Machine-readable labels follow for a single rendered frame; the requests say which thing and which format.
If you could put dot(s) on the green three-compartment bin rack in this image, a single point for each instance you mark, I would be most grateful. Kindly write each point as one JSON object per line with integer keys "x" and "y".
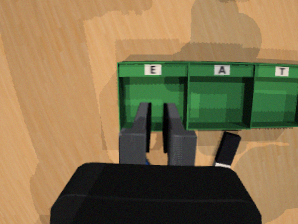
{"x": 209, "y": 102}

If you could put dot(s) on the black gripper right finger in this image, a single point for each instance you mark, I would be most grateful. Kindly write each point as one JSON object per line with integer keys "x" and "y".
{"x": 181, "y": 150}

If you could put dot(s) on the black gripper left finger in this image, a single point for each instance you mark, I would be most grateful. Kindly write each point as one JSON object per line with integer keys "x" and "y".
{"x": 132, "y": 141}

